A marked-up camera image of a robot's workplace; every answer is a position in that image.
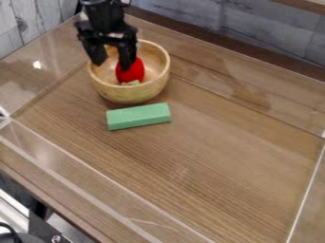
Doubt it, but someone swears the black metal table bracket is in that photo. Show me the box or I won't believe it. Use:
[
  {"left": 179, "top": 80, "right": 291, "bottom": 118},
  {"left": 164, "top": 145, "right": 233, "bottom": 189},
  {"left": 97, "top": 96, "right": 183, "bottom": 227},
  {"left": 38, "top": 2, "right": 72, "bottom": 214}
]
[{"left": 27, "top": 212, "right": 72, "bottom": 243}]

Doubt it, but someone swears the wooden bowl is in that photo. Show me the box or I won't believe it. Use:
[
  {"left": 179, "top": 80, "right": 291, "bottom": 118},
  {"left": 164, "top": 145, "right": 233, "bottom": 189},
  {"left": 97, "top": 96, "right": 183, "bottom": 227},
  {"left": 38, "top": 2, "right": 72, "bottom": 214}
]
[{"left": 86, "top": 39, "right": 171, "bottom": 104}]

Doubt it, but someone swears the green rectangular block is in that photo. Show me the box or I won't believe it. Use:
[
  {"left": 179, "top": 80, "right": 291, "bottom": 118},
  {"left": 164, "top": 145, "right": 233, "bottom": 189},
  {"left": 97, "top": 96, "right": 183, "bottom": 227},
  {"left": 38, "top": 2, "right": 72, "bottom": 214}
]
[{"left": 106, "top": 103, "right": 171, "bottom": 131}]

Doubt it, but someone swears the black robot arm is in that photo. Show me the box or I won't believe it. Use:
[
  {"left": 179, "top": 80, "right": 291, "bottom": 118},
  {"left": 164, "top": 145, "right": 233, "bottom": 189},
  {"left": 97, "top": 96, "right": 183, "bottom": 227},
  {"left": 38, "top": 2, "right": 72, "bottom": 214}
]
[{"left": 74, "top": 0, "right": 137, "bottom": 71}]

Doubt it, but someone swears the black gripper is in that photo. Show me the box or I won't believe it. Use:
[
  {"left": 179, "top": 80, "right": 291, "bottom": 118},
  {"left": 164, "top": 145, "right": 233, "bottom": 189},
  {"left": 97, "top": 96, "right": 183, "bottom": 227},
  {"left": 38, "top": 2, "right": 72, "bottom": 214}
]
[{"left": 73, "top": 20, "right": 137, "bottom": 71}]

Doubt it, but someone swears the black cable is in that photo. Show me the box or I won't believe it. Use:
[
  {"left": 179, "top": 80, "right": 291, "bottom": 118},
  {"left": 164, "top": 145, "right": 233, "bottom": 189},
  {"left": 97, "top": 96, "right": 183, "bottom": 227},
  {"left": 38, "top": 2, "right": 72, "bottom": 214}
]
[{"left": 0, "top": 221, "right": 22, "bottom": 243}]

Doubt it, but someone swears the red strawberry toy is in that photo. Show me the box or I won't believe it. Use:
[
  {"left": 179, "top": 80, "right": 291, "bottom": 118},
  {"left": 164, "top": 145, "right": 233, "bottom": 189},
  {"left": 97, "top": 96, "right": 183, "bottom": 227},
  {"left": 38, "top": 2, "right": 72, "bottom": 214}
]
[{"left": 114, "top": 58, "right": 144, "bottom": 84}]

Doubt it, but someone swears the clear acrylic corner bracket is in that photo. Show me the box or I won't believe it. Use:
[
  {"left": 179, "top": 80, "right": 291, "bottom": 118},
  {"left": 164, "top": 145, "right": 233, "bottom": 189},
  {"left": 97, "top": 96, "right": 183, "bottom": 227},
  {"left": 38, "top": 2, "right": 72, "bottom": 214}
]
[{"left": 80, "top": 11, "right": 88, "bottom": 21}]

